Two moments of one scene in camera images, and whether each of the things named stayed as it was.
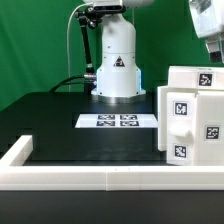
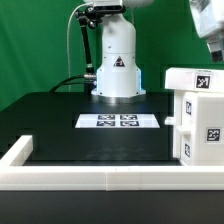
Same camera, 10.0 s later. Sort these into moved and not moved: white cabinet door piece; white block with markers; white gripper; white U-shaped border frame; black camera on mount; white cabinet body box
Moved: white cabinet door piece; white cabinet body box
Not moved: white block with markers; white gripper; black camera on mount; white U-shaped border frame
